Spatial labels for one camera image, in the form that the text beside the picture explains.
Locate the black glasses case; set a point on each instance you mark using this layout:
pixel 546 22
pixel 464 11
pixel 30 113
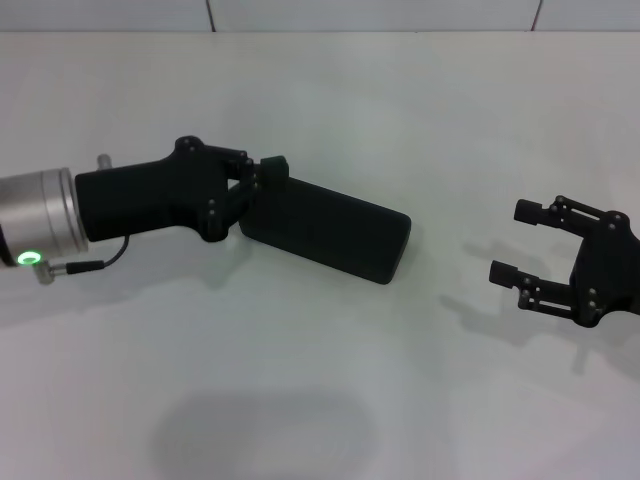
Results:
pixel 325 225

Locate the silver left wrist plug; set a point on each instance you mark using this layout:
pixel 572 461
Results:
pixel 105 162

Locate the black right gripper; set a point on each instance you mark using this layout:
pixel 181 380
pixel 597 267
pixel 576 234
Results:
pixel 607 270

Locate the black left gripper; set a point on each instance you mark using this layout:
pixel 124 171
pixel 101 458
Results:
pixel 150 200

